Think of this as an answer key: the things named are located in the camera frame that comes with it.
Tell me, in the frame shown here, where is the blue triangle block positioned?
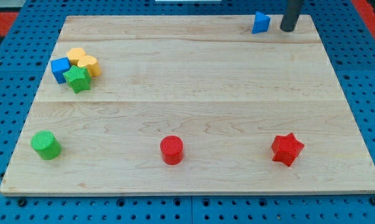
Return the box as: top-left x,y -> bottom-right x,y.
252,11 -> 271,34

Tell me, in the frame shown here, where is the light wooden board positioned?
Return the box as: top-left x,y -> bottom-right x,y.
0,15 -> 375,197

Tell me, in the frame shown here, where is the red cylinder block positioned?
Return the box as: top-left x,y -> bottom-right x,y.
159,135 -> 184,165

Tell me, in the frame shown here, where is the red star block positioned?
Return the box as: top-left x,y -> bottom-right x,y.
271,133 -> 305,167

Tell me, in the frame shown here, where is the green star block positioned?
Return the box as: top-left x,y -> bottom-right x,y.
63,65 -> 92,94

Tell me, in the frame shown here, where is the yellow heart block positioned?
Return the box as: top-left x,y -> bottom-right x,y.
77,55 -> 102,77

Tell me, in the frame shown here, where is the yellow hexagon block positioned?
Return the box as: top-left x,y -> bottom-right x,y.
66,48 -> 86,66

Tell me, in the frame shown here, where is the blue cube block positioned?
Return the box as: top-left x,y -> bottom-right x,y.
50,57 -> 71,84

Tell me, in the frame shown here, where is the green cylinder block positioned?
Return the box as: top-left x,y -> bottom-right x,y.
31,130 -> 62,160

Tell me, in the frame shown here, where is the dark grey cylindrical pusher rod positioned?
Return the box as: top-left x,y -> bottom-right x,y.
280,0 -> 304,32

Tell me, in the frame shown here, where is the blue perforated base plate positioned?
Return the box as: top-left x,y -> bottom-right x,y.
0,1 -> 375,223

